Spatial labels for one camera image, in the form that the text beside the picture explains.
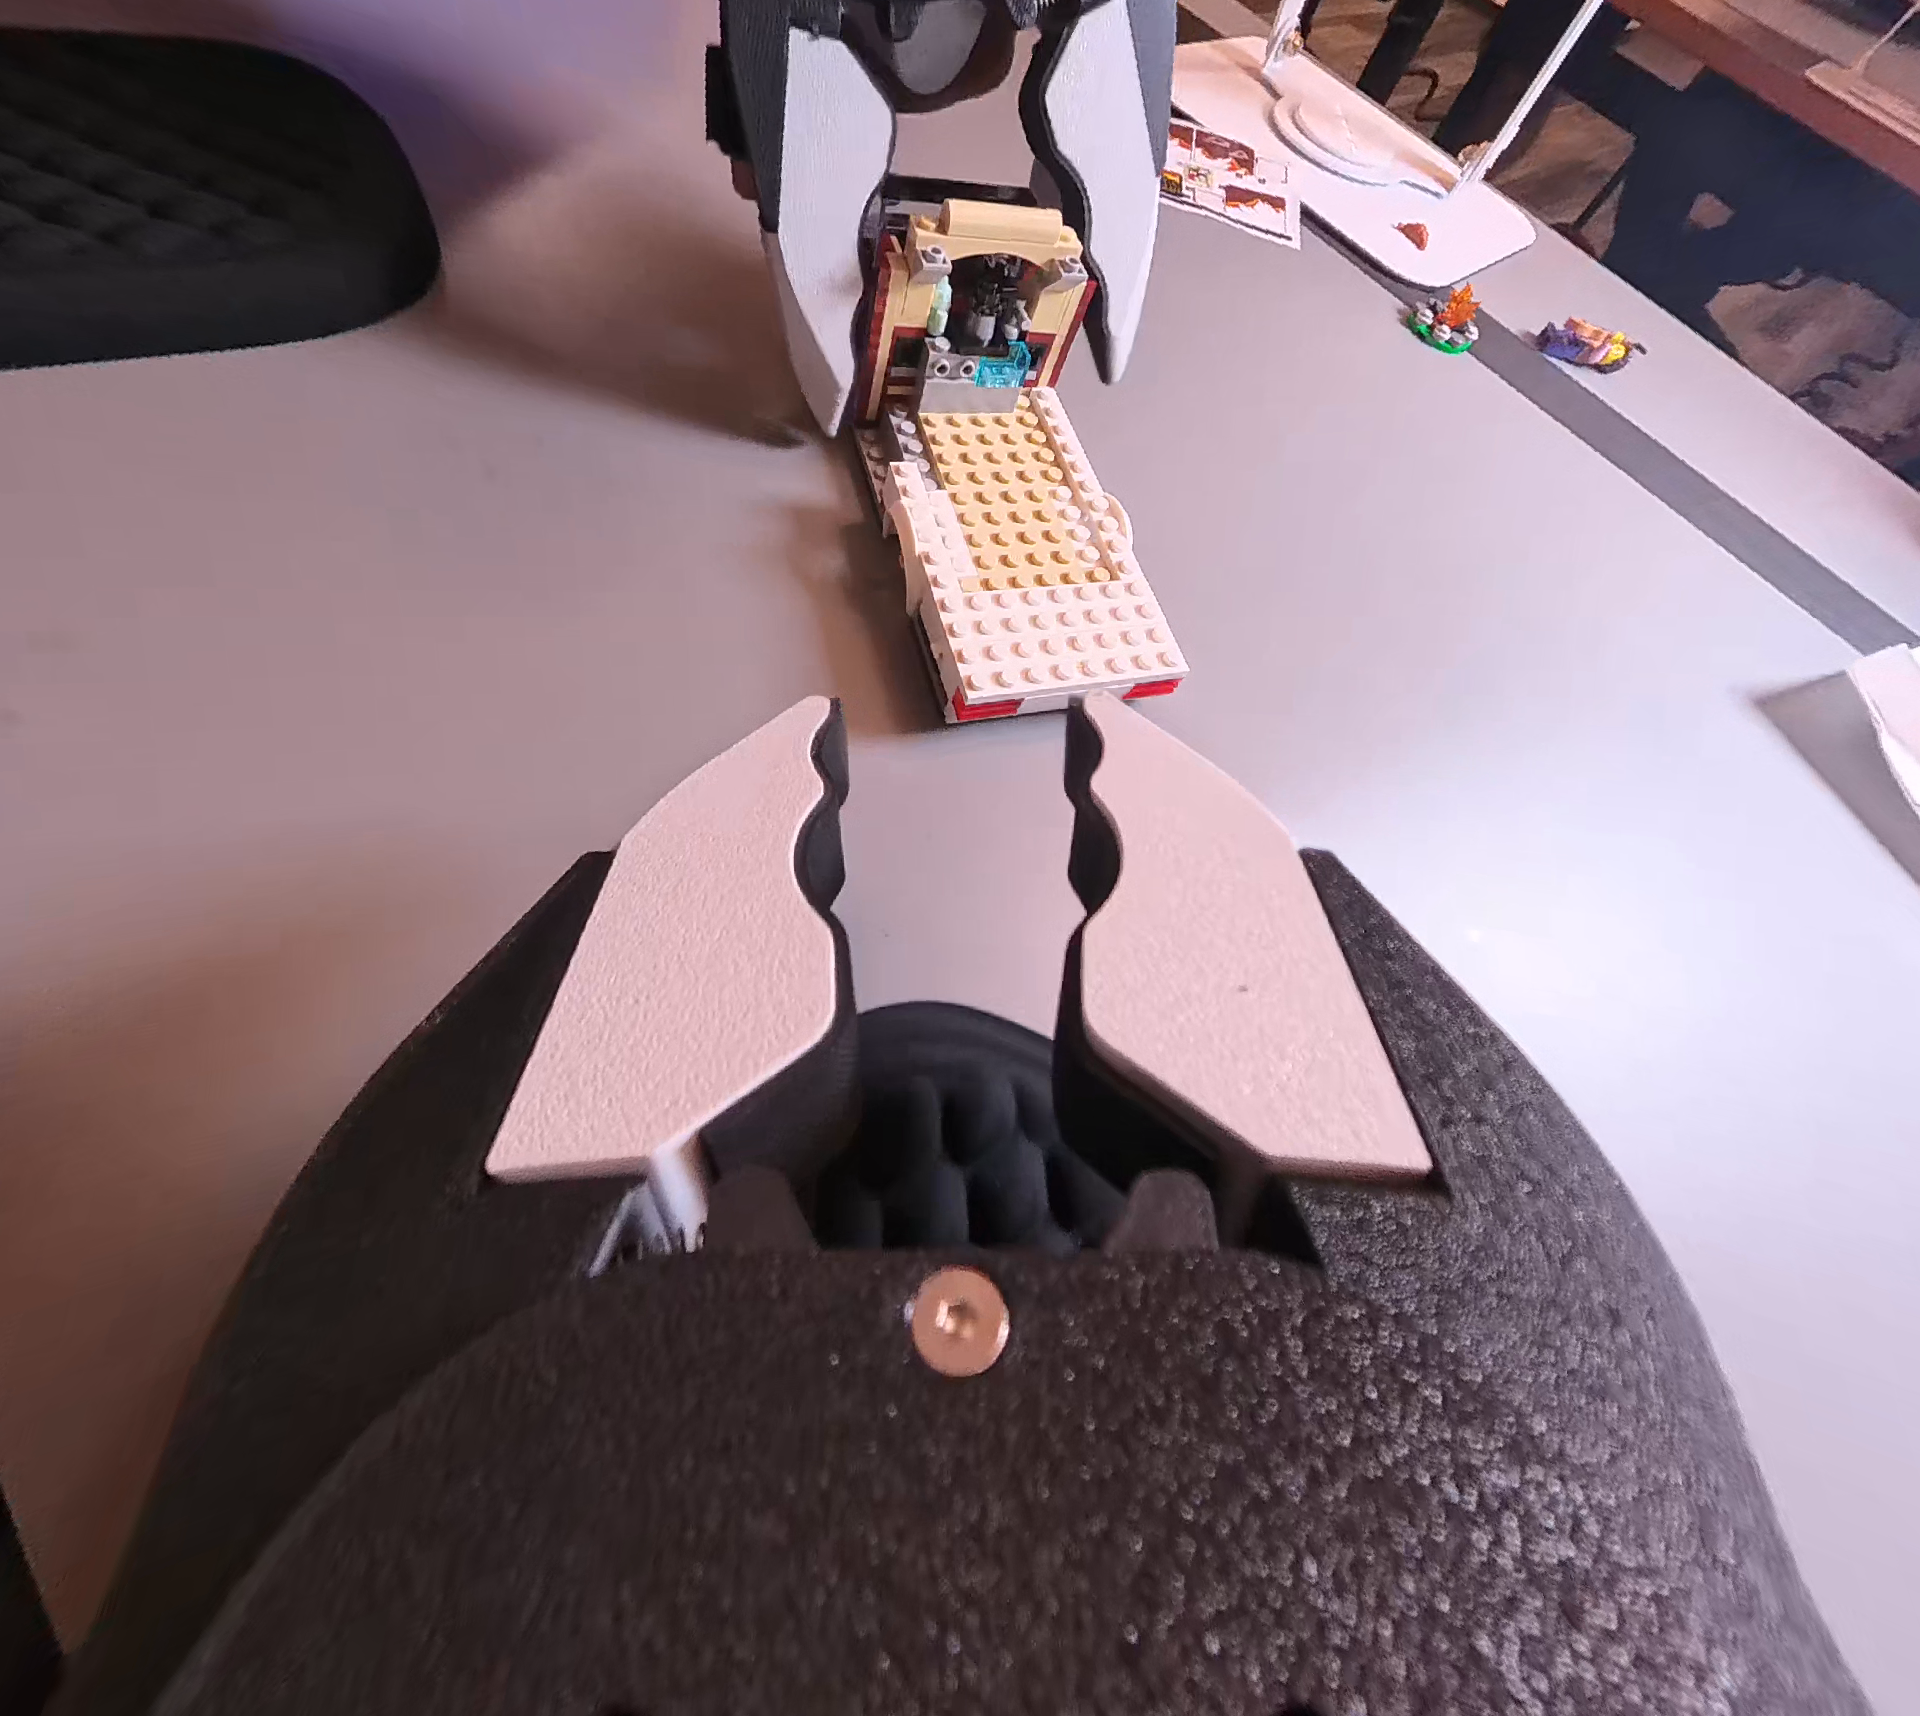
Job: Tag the white book stand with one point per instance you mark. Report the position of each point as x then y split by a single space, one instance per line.
1351 157

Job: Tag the toy brick truck model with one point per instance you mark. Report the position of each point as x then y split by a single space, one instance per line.
1020 546

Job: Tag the white long brick plate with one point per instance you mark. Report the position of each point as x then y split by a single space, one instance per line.
1065 668
1034 614

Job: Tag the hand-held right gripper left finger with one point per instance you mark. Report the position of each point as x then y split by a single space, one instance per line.
675 996

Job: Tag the wooden office desk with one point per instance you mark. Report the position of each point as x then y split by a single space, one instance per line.
1724 6

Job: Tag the black wrist rest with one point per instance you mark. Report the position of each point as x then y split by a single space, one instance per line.
181 200

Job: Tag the toy campfire on green plate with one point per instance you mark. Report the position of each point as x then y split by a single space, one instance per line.
1449 321

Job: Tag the book stand with beige board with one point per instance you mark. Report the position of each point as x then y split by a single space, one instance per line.
1874 74

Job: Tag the sticker sheet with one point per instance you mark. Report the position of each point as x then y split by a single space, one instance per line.
1230 179

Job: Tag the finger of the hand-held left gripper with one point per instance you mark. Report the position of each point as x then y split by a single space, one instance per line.
1110 171
819 217

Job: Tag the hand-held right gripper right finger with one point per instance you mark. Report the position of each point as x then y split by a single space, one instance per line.
1244 1011

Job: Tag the purple toy minifigure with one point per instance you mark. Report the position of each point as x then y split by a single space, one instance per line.
1591 345

